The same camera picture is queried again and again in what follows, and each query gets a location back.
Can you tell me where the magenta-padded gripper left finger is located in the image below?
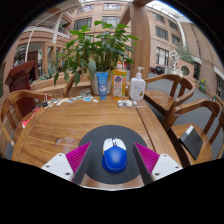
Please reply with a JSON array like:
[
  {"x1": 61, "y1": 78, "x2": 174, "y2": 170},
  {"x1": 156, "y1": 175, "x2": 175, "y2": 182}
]
[{"x1": 40, "y1": 141, "x2": 93, "y2": 185}]

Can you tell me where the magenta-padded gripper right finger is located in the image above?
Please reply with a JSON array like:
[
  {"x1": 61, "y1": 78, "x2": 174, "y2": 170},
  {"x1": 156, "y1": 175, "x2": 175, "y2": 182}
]
[{"x1": 132, "y1": 141, "x2": 184, "y2": 186}]

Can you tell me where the blue and white computer mouse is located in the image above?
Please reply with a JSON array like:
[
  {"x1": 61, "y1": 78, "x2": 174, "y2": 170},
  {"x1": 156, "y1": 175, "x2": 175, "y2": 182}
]
[{"x1": 101, "y1": 137, "x2": 128, "y2": 174}]

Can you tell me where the black round mouse pad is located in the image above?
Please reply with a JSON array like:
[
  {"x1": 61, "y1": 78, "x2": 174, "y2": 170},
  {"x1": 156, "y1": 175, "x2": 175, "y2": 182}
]
[{"x1": 77, "y1": 124, "x2": 149, "y2": 185}]

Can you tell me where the black notebook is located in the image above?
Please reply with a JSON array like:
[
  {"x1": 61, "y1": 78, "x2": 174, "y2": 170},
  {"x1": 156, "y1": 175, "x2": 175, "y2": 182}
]
[{"x1": 179, "y1": 125, "x2": 204, "y2": 161}]

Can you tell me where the black binder clip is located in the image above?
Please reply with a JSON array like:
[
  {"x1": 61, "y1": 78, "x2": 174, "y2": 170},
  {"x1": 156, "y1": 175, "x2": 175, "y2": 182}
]
[{"x1": 41, "y1": 94, "x2": 50, "y2": 108}]

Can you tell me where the wooden armchair with black notebook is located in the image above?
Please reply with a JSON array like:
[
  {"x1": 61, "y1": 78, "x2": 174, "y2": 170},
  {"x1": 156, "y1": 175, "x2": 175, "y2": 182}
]
[{"x1": 163, "y1": 98, "x2": 224, "y2": 168}]

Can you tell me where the wooden armchair with empty seat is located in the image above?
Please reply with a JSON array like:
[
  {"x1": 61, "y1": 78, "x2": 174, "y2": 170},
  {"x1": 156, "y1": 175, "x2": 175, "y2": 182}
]
[{"x1": 143, "y1": 73, "x2": 196, "y2": 126}]

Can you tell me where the white crumpled wrapper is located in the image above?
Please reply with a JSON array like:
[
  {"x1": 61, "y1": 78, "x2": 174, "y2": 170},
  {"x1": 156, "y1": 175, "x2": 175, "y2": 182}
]
[{"x1": 117, "y1": 99, "x2": 133, "y2": 108}]

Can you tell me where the wooden armchair with red packet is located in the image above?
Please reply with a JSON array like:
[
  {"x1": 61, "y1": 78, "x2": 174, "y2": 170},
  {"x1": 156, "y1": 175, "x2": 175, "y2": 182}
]
[{"x1": 0, "y1": 89, "x2": 54, "y2": 158}]

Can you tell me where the wooden chair behind plant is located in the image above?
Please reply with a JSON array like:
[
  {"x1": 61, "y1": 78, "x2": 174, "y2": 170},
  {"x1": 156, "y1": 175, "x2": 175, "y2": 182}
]
[{"x1": 63, "y1": 73, "x2": 93, "y2": 99}]

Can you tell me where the white pump bottle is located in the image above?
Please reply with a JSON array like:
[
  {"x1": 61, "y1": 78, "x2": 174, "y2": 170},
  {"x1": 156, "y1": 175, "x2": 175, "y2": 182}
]
[{"x1": 128, "y1": 66, "x2": 147, "y2": 102}]

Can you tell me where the yellow flowering plant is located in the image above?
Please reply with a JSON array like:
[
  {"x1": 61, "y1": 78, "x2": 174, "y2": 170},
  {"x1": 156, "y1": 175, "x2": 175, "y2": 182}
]
[{"x1": 198, "y1": 78, "x2": 208, "y2": 94}]

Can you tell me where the spiky green agave plant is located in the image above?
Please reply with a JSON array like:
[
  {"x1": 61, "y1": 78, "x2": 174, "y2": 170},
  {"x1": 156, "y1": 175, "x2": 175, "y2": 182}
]
[{"x1": 38, "y1": 64, "x2": 58, "y2": 81}]

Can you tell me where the blue squeeze tube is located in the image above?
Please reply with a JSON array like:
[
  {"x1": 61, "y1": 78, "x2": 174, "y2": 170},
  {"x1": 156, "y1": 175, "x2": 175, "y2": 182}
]
[{"x1": 95, "y1": 71, "x2": 110, "y2": 101}]

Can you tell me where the dark red wooden lectern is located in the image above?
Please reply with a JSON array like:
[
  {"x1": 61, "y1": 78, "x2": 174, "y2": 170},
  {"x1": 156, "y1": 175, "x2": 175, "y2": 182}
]
[{"x1": 4, "y1": 59, "x2": 36, "y2": 118}]

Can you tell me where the yellow liquid soap bottle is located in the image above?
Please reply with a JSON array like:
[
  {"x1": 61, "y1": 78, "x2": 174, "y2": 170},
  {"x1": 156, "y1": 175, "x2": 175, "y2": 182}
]
[{"x1": 110, "y1": 63, "x2": 128, "y2": 100}]

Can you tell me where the white outdoor sculpture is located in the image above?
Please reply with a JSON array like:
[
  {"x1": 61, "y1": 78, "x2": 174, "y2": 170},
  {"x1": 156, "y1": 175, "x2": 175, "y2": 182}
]
[{"x1": 169, "y1": 49, "x2": 183, "y2": 70}]

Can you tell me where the green plant in white pot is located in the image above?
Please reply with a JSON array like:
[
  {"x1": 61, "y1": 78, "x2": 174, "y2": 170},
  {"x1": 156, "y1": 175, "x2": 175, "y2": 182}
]
[{"x1": 53, "y1": 20, "x2": 139, "y2": 96}]

